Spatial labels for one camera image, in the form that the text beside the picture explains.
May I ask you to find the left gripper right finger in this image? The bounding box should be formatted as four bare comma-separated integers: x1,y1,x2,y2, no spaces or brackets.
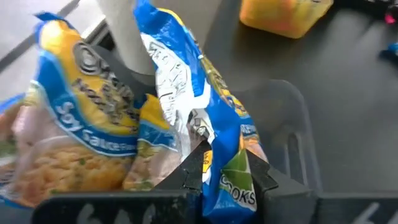
246,149,318,224

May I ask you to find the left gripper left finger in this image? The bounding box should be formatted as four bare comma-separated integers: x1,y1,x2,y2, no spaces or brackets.
158,139,213,224

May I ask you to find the blue Maruchan noodle pack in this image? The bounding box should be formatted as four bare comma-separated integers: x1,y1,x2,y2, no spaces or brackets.
121,93,190,192
132,0,261,224
0,11,141,208

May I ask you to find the dark translucent plastic bin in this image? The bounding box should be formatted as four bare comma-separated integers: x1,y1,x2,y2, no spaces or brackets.
30,45,323,224

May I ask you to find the white plant pot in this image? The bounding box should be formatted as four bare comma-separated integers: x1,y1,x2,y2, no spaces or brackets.
95,0,164,77

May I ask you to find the yellow-green plastic bin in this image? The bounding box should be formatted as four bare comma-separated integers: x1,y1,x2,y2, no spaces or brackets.
238,0,334,40

